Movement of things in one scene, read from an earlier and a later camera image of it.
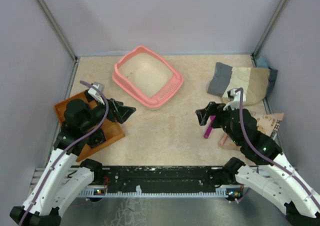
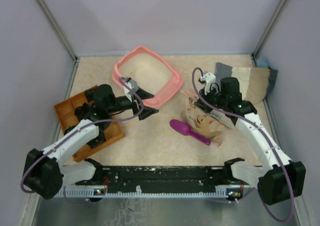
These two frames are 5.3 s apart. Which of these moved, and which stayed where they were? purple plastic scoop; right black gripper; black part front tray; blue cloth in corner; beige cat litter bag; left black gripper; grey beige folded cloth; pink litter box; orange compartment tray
Moved: left black gripper; right black gripper; beige cat litter bag; purple plastic scoop
Stayed: blue cloth in corner; black part front tray; orange compartment tray; grey beige folded cloth; pink litter box
